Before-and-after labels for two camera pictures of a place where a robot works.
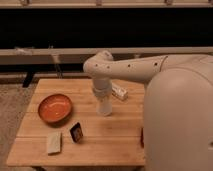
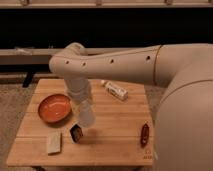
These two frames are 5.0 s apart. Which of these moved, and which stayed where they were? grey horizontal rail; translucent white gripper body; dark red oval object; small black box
Moved: translucent white gripper body
Stayed: grey horizontal rail; dark red oval object; small black box
